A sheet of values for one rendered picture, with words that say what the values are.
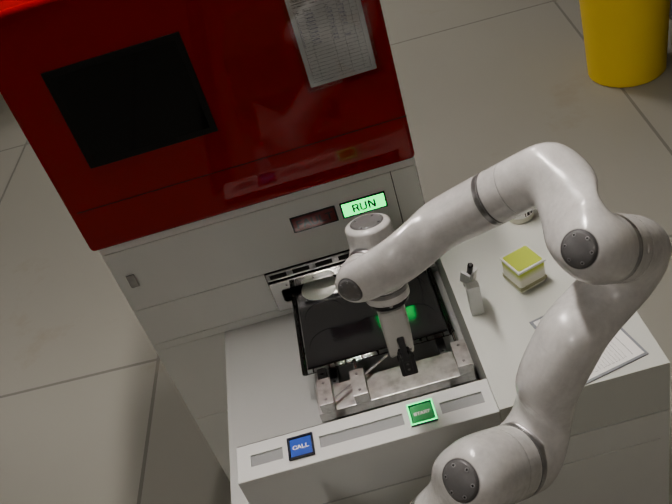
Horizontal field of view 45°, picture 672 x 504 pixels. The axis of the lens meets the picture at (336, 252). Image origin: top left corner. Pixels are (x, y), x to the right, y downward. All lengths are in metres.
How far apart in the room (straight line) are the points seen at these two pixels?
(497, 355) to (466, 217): 0.54
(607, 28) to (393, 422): 2.97
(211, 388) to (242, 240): 0.54
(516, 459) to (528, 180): 0.42
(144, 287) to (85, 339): 1.74
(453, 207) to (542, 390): 0.31
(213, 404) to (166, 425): 0.85
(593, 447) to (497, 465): 0.65
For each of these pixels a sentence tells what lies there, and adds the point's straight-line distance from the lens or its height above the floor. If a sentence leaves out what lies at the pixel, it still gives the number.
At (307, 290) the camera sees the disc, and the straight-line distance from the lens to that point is 2.15.
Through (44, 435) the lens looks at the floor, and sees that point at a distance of 3.56.
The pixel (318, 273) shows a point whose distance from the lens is 2.13.
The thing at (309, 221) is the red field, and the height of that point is 1.10.
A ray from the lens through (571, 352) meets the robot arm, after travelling 1.21.
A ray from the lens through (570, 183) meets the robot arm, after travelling 1.19.
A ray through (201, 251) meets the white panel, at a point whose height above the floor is 1.10.
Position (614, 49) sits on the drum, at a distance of 4.37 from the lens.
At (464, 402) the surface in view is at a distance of 1.71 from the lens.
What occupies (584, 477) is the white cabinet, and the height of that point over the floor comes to 0.67.
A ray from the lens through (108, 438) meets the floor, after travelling 3.38.
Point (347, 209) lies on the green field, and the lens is 2.03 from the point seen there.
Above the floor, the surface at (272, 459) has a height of 0.96.
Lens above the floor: 2.27
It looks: 38 degrees down
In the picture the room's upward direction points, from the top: 18 degrees counter-clockwise
